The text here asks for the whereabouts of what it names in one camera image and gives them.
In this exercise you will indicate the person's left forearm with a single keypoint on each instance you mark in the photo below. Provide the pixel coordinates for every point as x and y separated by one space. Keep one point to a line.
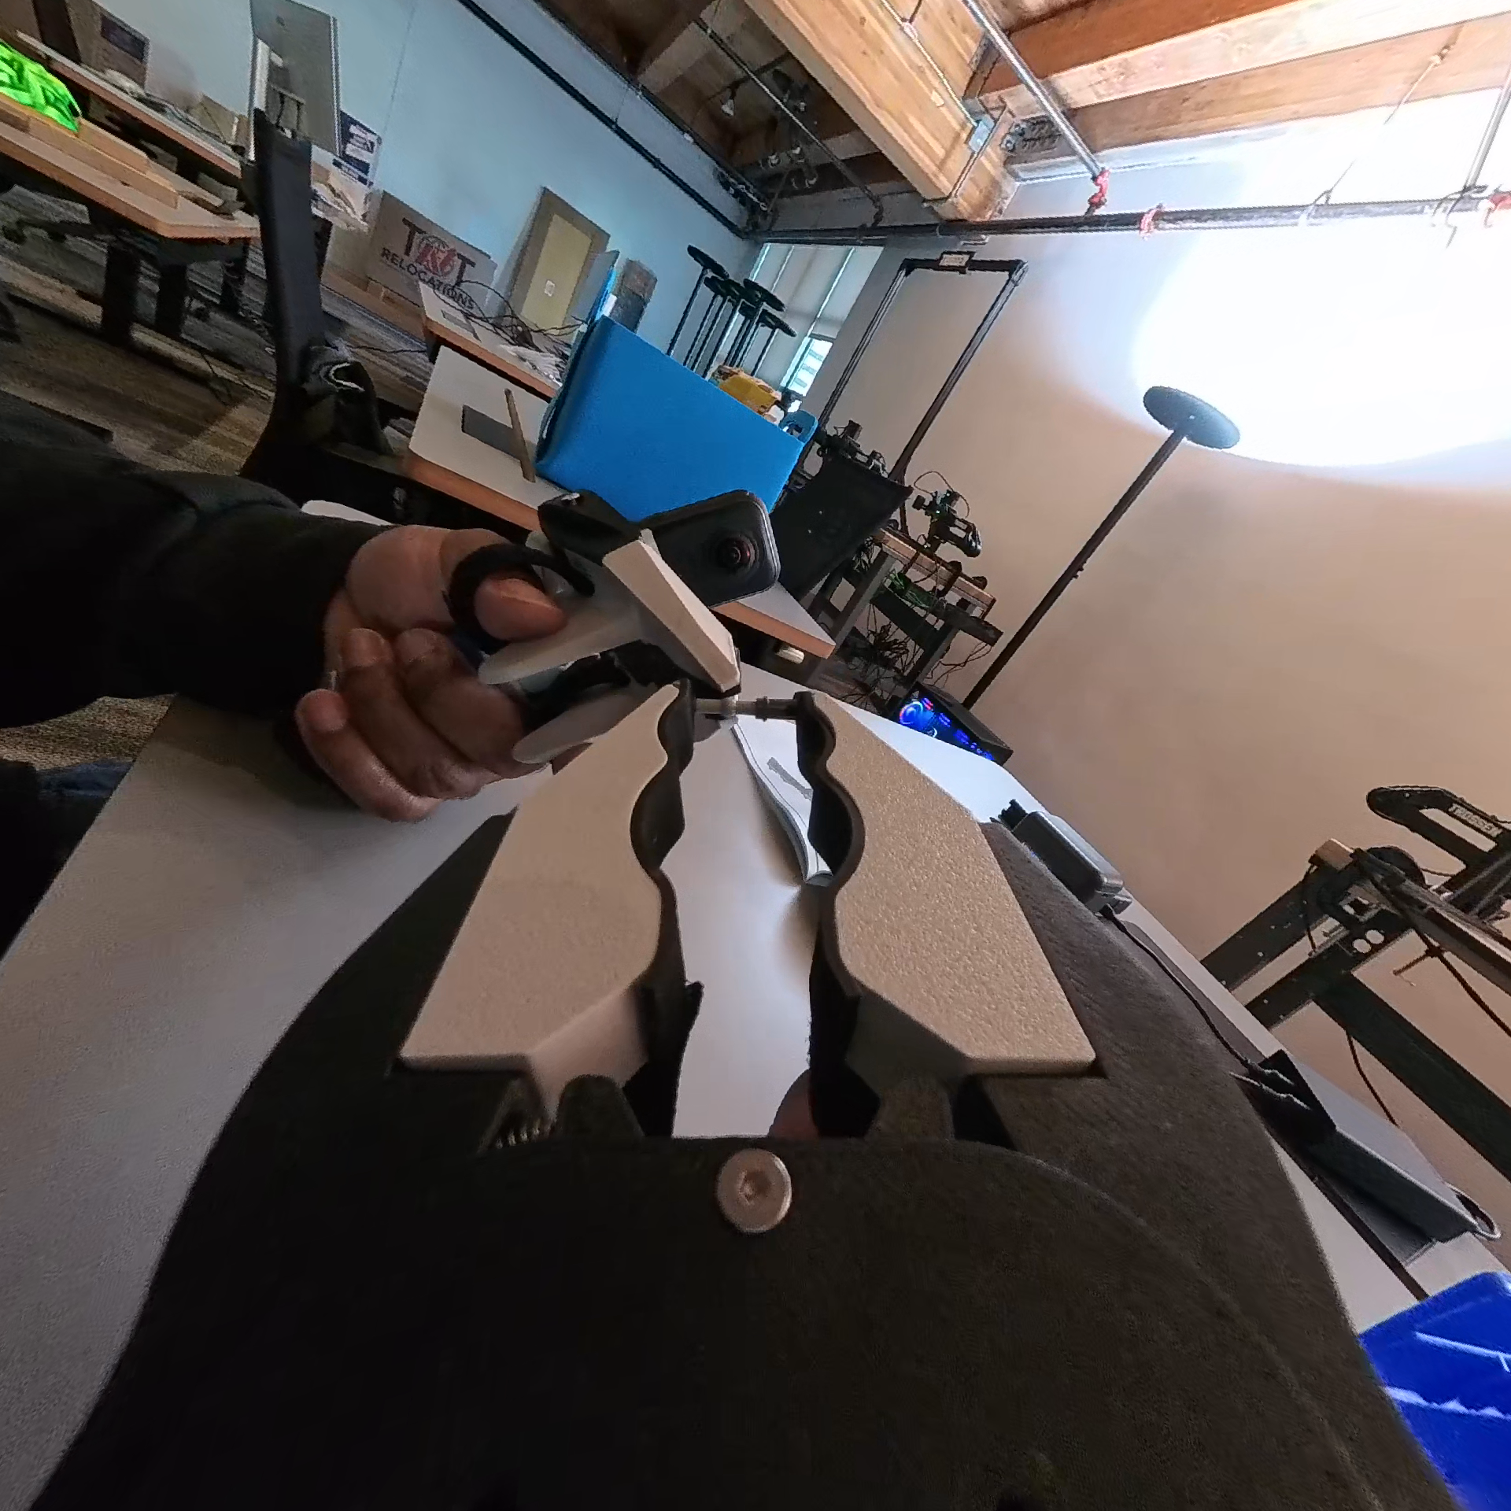
143 567

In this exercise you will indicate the bright green object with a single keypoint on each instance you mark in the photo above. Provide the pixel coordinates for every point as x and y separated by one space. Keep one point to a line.
35 89

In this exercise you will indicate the black case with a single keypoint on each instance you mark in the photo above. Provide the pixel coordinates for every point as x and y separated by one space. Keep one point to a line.
845 508

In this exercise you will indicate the blue plastic bin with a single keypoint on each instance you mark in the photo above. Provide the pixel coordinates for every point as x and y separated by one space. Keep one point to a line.
1453 1382

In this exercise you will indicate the blue plastic crate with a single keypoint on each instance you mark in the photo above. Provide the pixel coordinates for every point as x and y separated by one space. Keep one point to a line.
661 425

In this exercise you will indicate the black metal frame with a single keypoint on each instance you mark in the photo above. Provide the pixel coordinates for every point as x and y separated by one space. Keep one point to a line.
980 319

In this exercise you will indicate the computer monitor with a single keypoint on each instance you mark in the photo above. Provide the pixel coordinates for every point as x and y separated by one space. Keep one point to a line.
296 60

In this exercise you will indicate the cardboard box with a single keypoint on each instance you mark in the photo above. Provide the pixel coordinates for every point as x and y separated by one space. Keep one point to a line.
420 267

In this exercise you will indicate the dark grey connector pin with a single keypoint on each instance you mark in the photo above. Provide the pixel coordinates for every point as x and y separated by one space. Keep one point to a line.
757 710

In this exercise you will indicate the black floor lamp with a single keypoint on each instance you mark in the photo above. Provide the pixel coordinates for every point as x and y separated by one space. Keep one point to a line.
1186 416

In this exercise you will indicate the black power adapter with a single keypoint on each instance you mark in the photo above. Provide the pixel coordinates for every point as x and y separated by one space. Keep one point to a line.
1062 850

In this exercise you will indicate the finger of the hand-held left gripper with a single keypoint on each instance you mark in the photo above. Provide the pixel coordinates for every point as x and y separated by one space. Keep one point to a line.
674 609

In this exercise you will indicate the ceiling pipe with red tags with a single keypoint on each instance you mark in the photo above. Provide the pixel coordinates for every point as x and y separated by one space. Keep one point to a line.
1181 219

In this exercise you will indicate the black metal stand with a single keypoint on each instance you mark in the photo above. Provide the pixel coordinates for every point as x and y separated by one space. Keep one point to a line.
1357 1005

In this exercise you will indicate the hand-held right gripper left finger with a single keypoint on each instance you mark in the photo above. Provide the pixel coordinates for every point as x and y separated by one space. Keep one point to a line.
555 922

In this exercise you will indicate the grey flat device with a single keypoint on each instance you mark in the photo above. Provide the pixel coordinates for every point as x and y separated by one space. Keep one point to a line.
1357 1145

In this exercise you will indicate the white-topped wooden table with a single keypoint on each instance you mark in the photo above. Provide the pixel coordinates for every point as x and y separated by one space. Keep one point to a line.
456 397

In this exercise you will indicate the wooden workbench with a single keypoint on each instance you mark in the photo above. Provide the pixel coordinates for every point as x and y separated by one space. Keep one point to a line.
909 602

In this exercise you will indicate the wooden office desk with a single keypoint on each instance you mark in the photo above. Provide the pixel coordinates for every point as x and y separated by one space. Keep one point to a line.
118 190

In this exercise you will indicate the yellow object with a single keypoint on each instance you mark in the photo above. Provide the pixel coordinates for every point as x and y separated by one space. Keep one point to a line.
751 389

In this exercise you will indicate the white instruction booklet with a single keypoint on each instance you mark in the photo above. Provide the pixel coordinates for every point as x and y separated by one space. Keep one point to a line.
785 803

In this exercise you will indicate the person's left hand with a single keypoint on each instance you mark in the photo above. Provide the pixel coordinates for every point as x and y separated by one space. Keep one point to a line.
390 710

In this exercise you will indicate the grey desk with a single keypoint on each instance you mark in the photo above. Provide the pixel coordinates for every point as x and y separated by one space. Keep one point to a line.
177 922

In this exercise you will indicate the framed board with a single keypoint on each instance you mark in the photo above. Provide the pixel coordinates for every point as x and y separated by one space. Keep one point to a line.
555 260

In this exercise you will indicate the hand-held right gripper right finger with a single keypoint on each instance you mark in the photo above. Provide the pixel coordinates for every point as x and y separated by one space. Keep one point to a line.
945 933

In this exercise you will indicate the silver ceiling pipe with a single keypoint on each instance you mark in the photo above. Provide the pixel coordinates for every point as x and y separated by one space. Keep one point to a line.
1039 84

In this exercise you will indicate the black computer with lights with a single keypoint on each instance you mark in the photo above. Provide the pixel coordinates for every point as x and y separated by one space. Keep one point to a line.
945 720

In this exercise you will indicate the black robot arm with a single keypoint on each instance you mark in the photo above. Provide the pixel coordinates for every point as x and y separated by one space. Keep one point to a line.
1435 816
945 521

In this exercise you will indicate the wooden stick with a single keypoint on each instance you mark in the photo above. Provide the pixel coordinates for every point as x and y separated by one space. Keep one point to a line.
521 438

